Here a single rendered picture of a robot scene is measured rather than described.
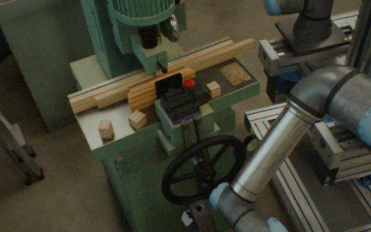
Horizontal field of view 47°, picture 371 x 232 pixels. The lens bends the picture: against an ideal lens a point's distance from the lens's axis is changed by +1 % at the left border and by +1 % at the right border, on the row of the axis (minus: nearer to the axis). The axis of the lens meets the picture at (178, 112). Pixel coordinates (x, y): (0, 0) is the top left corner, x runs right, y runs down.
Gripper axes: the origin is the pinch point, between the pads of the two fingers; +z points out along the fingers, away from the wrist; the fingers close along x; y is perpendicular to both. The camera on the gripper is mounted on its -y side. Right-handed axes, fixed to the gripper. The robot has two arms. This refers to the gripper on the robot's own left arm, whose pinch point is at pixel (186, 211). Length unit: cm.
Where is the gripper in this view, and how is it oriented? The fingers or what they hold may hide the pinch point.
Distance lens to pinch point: 129.7
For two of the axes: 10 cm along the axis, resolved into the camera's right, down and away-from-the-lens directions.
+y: 2.8, 9.1, 3.0
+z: -3.5, -2.0, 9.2
